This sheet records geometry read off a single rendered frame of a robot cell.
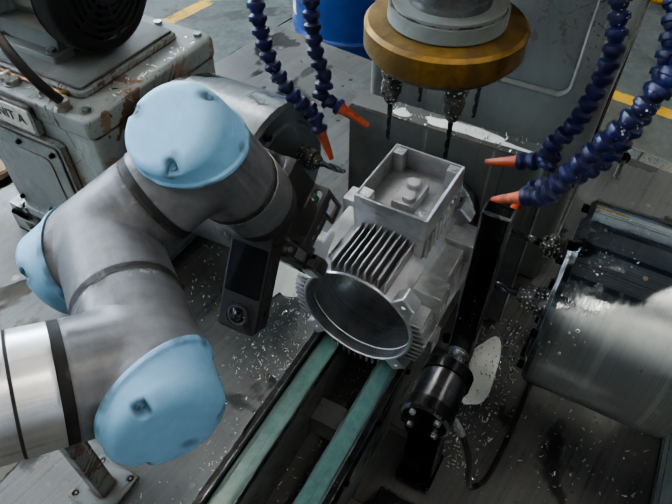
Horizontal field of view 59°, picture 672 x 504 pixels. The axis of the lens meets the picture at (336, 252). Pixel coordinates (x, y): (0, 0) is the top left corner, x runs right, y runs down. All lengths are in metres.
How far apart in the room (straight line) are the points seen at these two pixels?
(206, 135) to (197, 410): 0.17
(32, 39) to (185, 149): 0.68
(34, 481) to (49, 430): 0.63
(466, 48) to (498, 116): 0.32
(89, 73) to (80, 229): 0.56
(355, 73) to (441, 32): 1.02
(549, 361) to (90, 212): 0.51
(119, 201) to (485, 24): 0.40
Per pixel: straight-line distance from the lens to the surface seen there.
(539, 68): 0.91
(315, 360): 0.85
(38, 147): 1.03
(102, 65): 0.99
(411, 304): 0.70
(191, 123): 0.41
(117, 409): 0.35
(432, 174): 0.82
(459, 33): 0.64
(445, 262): 0.78
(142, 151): 0.42
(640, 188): 1.42
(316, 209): 0.59
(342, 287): 0.86
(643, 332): 0.70
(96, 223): 0.44
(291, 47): 1.76
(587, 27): 0.87
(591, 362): 0.72
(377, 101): 0.90
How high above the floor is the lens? 1.64
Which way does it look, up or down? 47 degrees down
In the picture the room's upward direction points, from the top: straight up
